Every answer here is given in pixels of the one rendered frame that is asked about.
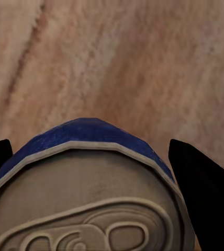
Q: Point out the can of soda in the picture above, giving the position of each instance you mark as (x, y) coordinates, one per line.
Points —
(86, 185)

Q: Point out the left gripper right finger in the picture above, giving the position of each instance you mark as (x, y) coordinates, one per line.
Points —
(201, 182)

